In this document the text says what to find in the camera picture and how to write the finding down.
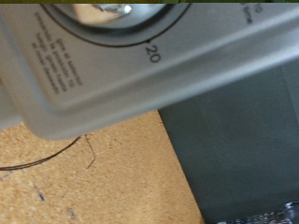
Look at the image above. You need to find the silver oven knob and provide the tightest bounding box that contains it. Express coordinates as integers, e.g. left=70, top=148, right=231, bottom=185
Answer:
left=40, top=3, right=191, bottom=49

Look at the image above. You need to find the silver toaster oven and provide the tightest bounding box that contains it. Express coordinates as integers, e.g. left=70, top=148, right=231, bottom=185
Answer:
left=0, top=3, right=299, bottom=141

